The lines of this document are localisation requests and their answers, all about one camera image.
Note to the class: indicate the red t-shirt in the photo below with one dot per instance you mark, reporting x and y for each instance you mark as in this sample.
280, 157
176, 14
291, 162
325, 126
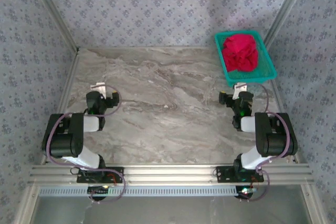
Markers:
240, 51

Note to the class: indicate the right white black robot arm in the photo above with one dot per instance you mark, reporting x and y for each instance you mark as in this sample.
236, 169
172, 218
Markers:
273, 142

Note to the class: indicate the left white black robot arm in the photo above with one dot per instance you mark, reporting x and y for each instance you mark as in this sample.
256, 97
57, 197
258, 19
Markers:
65, 145

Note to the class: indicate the teal plastic mesh basket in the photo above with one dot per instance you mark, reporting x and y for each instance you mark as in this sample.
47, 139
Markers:
244, 78

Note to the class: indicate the black controller board with LED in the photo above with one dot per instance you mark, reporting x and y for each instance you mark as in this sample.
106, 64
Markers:
245, 195
98, 192

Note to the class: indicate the grey metal shelf panel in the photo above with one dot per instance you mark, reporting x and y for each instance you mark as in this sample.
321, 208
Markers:
170, 211

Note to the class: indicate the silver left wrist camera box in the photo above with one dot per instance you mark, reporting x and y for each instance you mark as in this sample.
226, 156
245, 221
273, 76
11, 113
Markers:
99, 89

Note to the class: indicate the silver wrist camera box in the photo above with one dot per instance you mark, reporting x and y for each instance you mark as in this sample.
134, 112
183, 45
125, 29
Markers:
239, 89
99, 89

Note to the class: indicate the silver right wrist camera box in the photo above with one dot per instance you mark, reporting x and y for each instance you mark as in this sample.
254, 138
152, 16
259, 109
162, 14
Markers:
239, 89

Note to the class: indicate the aluminium table edge rail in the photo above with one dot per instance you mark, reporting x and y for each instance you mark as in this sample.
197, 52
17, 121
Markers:
74, 60
276, 95

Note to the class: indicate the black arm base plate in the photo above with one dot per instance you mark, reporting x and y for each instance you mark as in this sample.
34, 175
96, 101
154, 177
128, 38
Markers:
80, 179
223, 178

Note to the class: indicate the long aluminium mounting rail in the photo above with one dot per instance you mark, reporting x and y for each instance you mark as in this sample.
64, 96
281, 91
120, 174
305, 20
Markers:
170, 174

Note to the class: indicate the aluminium frame post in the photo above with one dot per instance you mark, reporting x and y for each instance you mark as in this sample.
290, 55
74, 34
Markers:
26, 205
312, 205
53, 11
284, 11

